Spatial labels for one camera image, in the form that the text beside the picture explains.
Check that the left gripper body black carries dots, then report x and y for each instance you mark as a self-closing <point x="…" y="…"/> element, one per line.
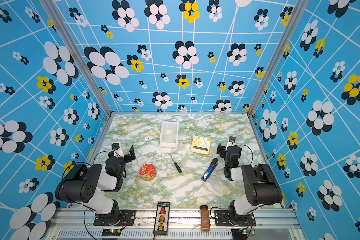
<point x="129" y="154"/>

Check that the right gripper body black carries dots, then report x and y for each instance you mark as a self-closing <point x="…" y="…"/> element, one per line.
<point x="223" y="150"/>

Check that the black handle screwdriver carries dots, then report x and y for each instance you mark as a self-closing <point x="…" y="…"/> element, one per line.
<point x="176" y="165"/>

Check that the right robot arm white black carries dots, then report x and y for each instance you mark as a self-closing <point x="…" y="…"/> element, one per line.
<point x="261" y="186"/>

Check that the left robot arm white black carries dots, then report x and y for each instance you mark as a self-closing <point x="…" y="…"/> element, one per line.
<point x="84" y="184"/>

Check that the white translucent plastic bin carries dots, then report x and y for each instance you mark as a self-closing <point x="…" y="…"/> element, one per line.
<point x="169" y="136"/>

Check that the blue black stapler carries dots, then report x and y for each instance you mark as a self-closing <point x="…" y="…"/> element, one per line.
<point x="210" y="169"/>

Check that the red lid round tin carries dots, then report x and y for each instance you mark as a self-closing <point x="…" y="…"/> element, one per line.
<point x="148" y="172"/>

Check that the yellow calculator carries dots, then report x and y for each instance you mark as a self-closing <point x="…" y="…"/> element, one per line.
<point x="201" y="145"/>

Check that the black power strip orange plugs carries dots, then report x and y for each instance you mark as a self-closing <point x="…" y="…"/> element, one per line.
<point x="162" y="218"/>

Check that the brown spice bottle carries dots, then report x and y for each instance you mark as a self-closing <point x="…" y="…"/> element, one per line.
<point x="205" y="218"/>

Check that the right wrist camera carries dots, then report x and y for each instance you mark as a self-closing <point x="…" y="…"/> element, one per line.
<point x="232" y="141"/>

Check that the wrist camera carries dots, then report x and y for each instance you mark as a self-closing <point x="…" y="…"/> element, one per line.
<point x="232" y="141"/>
<point x="116" y="147"/>

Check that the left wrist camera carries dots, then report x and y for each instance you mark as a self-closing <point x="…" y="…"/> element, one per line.
<point x="116" y="147"/>

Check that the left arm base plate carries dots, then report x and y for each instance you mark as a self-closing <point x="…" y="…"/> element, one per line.
<point x="122" y="218"/>

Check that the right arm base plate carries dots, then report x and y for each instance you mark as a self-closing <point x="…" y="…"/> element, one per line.
<point x="225" y="218"/>

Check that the aluminium front rail frame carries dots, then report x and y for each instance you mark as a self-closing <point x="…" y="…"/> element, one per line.
<point x="184" y="224"/>

